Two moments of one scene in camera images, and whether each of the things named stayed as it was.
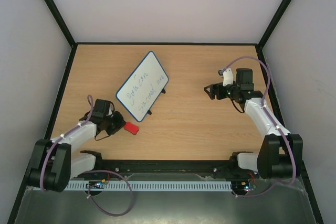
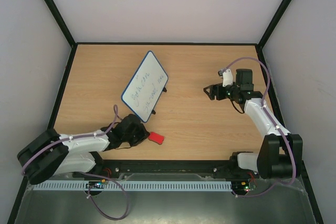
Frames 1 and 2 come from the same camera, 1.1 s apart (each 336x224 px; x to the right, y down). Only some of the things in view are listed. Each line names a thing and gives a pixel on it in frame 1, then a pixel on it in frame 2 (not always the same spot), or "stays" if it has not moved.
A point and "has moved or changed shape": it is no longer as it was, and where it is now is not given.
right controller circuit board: (240, 187) stays
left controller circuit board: (96, 184) stays
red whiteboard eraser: (131, 128) has moved or changed shape
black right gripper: (217, 89) stays
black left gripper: (121, 123) → (144, 135)
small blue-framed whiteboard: (142, 88) stays
